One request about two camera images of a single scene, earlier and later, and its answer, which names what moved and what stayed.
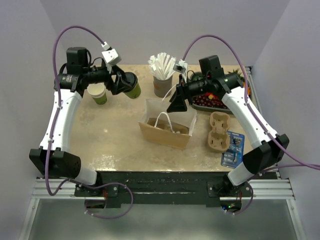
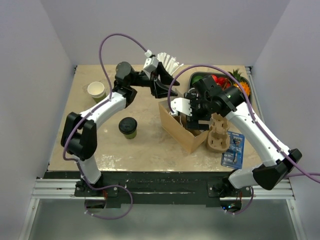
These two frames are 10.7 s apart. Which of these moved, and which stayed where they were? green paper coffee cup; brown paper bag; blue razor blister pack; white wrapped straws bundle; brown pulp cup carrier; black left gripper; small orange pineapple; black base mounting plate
Moved: brown paper bag; green paper coffee cup; black left gripper
Stayed: white wrapped straws bundle; black base mounting plate; brown pulp cup carrier; blue razor blister pack; small orange pineapple
